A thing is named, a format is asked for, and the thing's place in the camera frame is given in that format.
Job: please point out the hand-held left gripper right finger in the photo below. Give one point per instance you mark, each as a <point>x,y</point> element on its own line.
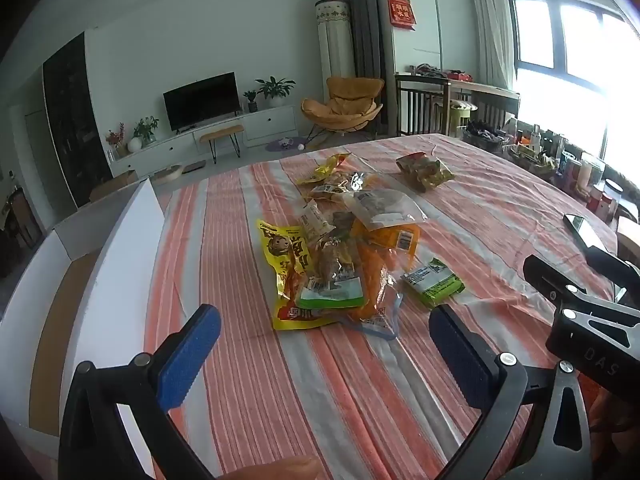
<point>460,355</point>

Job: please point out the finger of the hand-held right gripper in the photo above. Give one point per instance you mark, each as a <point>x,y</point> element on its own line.
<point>607,260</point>
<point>595,355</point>

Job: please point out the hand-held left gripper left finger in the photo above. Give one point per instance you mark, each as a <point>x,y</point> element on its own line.
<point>187,355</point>

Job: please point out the white cardboard box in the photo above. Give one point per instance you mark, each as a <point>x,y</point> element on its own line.
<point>130,260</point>

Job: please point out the orange snack packet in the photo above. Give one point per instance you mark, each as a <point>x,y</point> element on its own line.
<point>372,260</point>

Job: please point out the yellow cartoon snack packet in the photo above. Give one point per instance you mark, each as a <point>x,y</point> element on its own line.
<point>277,250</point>

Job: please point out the brown snack packet green label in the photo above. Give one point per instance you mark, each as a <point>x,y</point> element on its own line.
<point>330,265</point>

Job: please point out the clear packet with white label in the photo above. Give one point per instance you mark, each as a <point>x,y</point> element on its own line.
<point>380,205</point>

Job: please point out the long yellow snack packet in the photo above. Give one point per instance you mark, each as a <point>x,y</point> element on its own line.
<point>325,167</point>

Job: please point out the person's left hand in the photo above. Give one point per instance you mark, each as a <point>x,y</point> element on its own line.
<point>280,470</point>

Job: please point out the black smartphone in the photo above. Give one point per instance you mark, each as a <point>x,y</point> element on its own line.
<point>585,232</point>

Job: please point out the clear blue-edged zipper bag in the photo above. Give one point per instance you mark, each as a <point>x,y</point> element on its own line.
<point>375,326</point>

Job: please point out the row of jars and bottles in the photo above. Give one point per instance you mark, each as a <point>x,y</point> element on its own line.
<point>585,170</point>

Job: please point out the wicker basket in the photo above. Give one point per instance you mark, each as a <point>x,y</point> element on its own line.
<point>530,160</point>
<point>482,135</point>

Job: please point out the round wooden cat scratcher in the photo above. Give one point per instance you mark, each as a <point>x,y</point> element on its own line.
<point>167,172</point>

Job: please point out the brown cardboard box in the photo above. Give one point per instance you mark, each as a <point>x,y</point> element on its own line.
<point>112,185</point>

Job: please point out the dark flat floor board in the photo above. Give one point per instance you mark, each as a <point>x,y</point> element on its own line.
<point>194,166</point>

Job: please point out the large window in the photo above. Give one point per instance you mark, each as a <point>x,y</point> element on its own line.
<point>575,70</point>

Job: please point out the green stool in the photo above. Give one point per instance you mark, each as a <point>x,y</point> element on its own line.
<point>460,115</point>

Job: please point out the wooden dining chair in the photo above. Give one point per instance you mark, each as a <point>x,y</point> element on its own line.
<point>22,220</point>

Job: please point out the wooden bench with metal legs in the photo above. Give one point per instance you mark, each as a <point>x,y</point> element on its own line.
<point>220,132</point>

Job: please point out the red flowers in vase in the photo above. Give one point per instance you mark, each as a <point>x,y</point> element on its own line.
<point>116,140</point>

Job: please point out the green plant in white vase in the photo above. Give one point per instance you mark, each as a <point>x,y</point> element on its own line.
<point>145,130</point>

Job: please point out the purple floor mat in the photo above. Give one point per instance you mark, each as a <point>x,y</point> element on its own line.
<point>282,144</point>

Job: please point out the dark wooden railed crib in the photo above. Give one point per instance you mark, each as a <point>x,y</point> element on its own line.
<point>420,105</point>

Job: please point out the white television cabinet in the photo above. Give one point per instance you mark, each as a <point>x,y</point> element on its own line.
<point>270,120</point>

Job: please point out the white curtain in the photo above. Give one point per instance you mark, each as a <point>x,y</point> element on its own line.
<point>492,35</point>

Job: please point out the black television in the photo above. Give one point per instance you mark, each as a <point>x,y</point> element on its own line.
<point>202,100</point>

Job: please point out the dark display cabinet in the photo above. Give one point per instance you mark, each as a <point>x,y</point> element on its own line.
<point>70,125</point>

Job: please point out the small dark-potted plant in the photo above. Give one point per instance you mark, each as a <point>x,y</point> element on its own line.
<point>251,100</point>

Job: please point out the orange lounge chair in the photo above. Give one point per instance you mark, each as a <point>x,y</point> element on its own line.
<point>345,105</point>

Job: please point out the large green potted plant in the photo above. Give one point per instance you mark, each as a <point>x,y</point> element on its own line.
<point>274,89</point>

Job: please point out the covered standing air conditioner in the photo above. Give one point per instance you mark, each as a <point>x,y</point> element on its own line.
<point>335,50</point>

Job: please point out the grey curtain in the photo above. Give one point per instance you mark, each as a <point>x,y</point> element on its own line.
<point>365,35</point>

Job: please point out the red wall hanging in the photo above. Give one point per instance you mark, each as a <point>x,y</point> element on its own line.
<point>401,10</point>

